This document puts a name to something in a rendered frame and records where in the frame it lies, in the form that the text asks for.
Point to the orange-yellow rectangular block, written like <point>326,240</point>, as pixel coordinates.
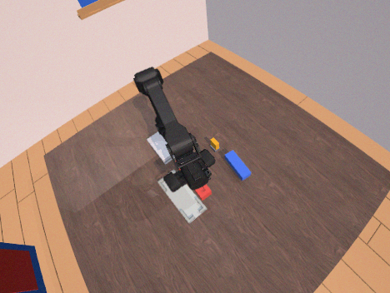
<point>214,143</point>

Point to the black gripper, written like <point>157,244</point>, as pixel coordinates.
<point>177,180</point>

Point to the blue rectangular block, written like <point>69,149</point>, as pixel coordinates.
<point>237,165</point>

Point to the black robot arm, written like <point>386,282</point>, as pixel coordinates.
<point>180,143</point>

